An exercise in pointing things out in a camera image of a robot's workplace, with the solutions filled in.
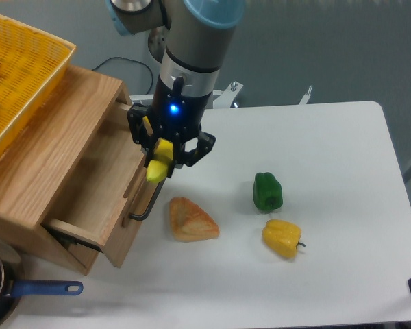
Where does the black cable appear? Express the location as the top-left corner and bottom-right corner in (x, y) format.
(91, 56), (154, 95)

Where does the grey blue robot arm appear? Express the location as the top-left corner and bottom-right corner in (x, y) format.
(106, 1), (245, 182)

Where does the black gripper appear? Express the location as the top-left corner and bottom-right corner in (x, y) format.
(127, 77), (216, 178)

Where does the green bell pepper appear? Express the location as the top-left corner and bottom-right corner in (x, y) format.
(253, 172), (284, 212)

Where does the yellow banana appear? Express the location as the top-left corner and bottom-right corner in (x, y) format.
(142, 116), (175, 184)

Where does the yellow bell pepper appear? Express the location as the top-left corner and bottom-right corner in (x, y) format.
(262, 219), (301, 258)

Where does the wooden drawer cabinet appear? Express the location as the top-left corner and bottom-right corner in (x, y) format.
(0, 66), (131, 275)

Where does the triangular toasted bread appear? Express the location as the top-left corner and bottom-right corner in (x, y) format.
(169, 197), (220, 242)

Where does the yellow plastic basket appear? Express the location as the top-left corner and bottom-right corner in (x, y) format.
(0, 14), (76, 157)

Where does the white metal bracket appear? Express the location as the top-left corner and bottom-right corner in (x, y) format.
(299, 85), (313, 105)

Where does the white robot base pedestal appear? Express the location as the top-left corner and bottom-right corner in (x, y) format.
(147, 27), (243, 109)

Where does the black drawer handle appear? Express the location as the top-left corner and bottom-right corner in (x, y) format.
(127, 179), (165, 221)

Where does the blue handled black pan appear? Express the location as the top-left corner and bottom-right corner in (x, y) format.
(0, 243), (84, 325)

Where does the open wooden top drawer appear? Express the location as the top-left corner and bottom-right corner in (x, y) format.
(42, 102), (146, 273)

